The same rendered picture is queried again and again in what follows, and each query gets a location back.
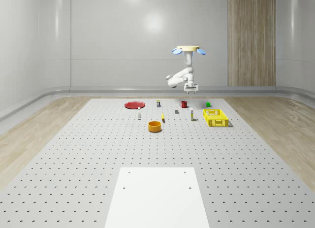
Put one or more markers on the red plate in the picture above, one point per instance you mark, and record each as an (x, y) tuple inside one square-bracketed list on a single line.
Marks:
[(134, 105)]

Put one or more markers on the small white bottle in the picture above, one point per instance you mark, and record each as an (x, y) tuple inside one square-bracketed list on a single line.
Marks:
[(139, 114)]

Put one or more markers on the blue flat-sided can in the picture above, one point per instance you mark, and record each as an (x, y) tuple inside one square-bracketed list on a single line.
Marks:
[(158, 104)]

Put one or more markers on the white carton box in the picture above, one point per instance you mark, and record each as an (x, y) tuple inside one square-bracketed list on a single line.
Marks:
[(191, 114)]

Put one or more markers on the drone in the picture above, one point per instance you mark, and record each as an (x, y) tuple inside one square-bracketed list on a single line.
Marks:
[(188, 48)]

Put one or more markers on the many-coloured puzzle cube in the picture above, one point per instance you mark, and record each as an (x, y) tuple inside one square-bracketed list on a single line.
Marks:
[(208, 104)]

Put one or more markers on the yellow bowl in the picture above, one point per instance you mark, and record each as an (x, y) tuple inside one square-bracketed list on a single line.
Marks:
[(154, 128)]

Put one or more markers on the banana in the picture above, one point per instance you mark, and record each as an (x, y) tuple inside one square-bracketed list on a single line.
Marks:
[(163, 117)]

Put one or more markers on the red mug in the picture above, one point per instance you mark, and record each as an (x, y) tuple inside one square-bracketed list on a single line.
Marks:
[(184, 104)]

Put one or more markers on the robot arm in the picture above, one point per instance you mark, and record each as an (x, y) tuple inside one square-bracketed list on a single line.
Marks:
[(188, 63)]

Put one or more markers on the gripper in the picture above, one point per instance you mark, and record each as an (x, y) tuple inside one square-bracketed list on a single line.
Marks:
[(191, 86)]

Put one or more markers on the white board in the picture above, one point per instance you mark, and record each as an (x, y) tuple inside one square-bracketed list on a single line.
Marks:
[(157, 198)]

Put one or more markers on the yellow basket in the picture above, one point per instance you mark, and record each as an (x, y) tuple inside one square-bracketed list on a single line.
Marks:
[(217, 123)]

